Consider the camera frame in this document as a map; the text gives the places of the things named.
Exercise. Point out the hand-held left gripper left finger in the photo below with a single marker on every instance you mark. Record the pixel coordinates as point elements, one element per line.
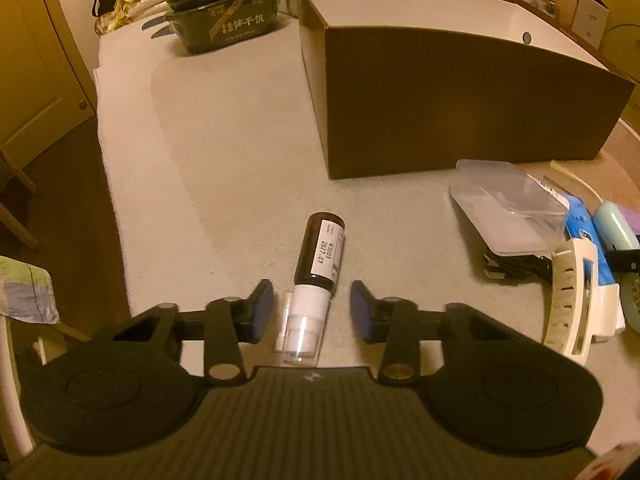
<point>262,310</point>

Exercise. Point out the cream hair claw clip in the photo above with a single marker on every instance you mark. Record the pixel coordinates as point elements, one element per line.
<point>565,285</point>

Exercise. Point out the large brown cardboard carton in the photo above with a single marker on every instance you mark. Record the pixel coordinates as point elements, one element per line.
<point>622,10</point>

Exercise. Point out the purple tube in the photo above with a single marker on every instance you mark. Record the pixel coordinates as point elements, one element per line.
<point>631,220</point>

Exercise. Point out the white product box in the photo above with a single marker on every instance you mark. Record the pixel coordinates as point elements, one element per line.
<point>590,15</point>

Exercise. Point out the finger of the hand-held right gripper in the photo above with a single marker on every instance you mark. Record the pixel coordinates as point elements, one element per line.
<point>625,260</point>

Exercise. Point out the blue white toothpaste tube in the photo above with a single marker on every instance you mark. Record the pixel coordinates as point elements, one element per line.
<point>582,230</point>

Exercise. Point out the brown cardboard box white inside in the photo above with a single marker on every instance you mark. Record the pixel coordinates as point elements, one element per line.
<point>450,110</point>

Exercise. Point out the brown spray bottle white cap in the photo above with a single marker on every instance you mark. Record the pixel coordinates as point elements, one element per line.
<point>320,250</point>

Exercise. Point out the green blue patchwork cloth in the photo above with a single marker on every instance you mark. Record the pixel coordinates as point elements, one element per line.
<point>25,290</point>

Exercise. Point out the clear plastic case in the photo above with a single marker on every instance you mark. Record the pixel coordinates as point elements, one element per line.
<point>500,205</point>

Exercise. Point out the pink white object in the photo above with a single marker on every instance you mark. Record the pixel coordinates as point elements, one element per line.
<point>615,465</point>

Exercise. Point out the wooden chair leg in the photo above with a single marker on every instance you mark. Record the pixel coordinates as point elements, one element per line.
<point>17,185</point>

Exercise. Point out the mint green handheld fan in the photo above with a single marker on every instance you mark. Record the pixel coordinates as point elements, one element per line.
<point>612,225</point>

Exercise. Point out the beige wardrobe door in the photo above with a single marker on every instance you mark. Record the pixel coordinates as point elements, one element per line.
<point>35,60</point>

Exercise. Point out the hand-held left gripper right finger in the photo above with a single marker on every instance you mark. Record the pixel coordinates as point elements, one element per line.
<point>362,310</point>

